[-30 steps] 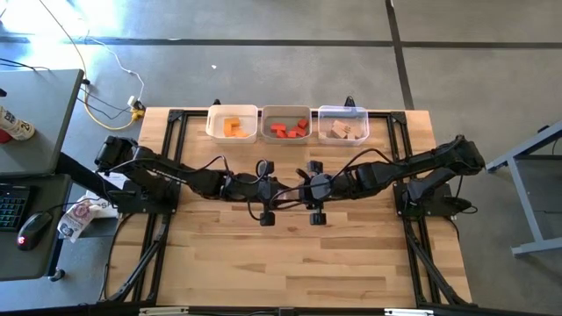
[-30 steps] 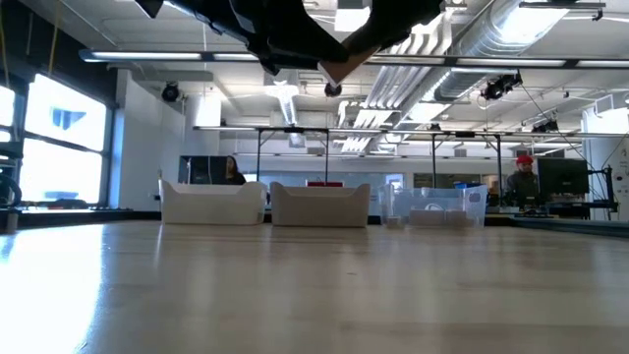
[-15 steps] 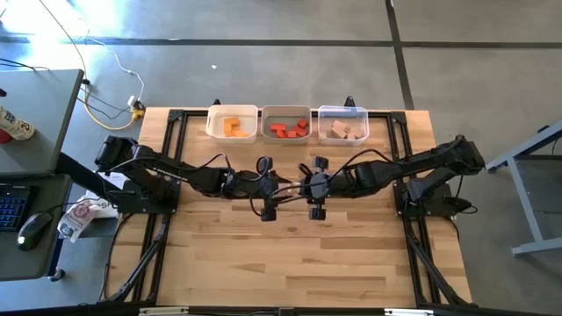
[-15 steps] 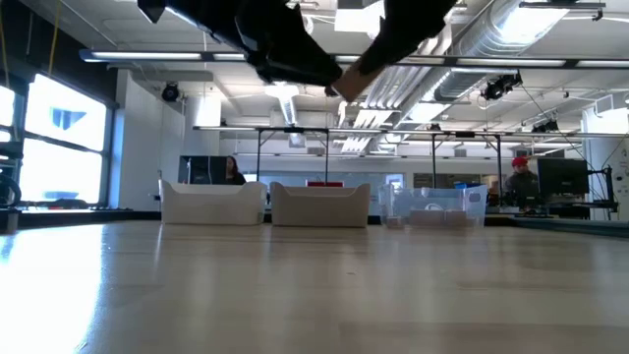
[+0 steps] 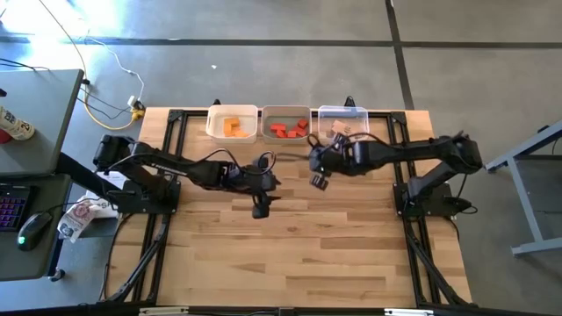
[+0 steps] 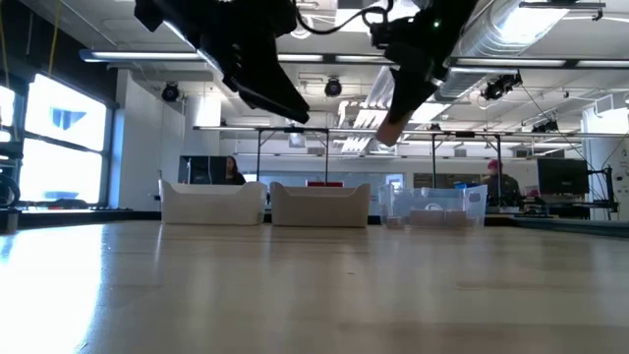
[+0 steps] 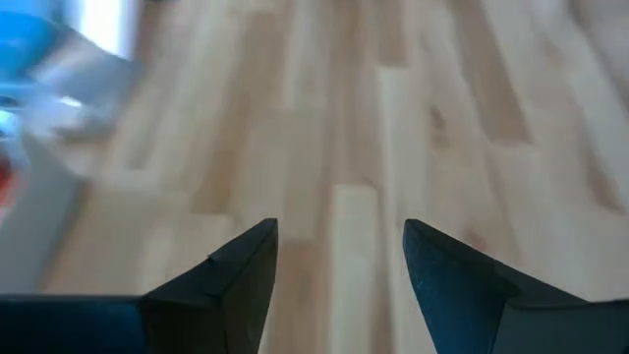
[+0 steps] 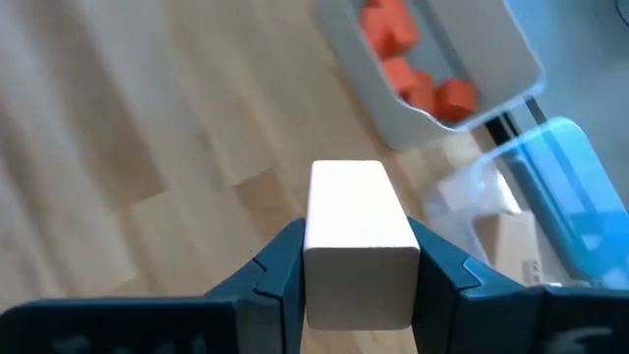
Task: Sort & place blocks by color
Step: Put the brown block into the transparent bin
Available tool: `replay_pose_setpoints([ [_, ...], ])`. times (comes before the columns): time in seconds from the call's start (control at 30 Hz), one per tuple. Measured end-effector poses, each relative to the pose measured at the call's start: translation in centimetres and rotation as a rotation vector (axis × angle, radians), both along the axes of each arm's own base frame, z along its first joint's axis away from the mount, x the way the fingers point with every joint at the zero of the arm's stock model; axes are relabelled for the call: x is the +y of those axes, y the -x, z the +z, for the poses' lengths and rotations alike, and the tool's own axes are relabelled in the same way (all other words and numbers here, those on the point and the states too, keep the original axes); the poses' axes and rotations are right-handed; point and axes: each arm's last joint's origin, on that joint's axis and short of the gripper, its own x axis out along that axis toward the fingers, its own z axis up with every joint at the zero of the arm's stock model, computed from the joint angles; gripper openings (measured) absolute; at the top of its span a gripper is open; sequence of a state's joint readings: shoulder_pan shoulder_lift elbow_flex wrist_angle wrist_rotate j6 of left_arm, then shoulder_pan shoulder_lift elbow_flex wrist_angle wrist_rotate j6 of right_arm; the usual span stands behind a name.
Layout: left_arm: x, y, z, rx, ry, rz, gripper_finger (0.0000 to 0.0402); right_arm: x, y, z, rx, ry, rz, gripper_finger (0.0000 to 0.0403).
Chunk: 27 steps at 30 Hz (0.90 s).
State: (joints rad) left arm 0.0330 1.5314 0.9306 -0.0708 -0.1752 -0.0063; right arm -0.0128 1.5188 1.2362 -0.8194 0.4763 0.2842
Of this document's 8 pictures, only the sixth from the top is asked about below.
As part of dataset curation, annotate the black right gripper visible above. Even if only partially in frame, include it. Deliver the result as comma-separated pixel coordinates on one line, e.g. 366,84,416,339
387,29,451,124

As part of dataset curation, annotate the white plastic bin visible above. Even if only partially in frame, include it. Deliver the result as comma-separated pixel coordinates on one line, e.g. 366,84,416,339
160,179,268,226

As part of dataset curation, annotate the person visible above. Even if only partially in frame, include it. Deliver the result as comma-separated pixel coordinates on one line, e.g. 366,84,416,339
481,158,522,207
224,155,247,186

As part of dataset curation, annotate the clear plastic bin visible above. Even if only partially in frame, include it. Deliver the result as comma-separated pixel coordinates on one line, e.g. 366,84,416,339
377,184,488,228

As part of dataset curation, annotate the grey plastic bin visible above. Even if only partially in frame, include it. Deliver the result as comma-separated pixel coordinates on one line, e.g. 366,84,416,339
268,180,372,228

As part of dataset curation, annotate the black workbench frame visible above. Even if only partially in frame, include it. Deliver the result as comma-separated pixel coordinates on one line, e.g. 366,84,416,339
587,165,619,220

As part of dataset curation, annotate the narrow bright window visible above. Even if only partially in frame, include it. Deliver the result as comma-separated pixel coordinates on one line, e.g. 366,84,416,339
0,86,16,144

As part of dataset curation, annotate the black aluminium table frame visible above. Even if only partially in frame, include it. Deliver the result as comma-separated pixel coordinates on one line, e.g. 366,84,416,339
0,208,629,240

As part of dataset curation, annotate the small black ceiling device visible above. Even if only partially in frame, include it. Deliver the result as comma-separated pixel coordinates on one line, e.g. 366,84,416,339
531,117,559,134

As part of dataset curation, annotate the long ceiling tube light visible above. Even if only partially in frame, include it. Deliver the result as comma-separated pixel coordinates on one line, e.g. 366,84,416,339
78,48,325,63
444,57,629,69

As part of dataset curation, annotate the black monitor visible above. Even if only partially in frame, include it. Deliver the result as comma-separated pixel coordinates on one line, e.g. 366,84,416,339
177,155,229,186
537,156,591,196

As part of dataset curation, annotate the black round equipment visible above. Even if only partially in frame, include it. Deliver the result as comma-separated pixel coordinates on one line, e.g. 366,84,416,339
0,140,24,235

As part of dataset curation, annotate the black ceiling device cluster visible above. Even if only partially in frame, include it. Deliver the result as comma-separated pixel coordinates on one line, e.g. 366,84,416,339
481,72,523,102

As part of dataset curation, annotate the yellow hanging strap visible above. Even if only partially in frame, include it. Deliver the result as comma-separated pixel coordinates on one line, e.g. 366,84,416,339
47,0,63,75

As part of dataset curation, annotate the bright ceiling panel light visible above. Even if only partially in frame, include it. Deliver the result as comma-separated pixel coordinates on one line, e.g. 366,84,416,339
500,4,571,49

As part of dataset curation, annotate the large bright window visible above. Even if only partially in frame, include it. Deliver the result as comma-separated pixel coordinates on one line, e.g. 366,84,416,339
19,73,109,206

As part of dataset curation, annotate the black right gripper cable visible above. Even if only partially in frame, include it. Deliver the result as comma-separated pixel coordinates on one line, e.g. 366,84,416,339
294,0,395,36

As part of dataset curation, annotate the pinkish natural wood cube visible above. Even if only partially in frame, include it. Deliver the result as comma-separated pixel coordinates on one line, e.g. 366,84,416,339
444,209,476,227

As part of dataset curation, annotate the silver ventilation duct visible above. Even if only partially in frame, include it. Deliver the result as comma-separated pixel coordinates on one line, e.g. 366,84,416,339
434,0,522,102

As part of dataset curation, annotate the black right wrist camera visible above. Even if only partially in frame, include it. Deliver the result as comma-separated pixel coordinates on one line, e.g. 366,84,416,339
368,19,397,50

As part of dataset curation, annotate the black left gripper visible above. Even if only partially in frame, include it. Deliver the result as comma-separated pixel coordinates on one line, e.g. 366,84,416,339
196,0,312,125

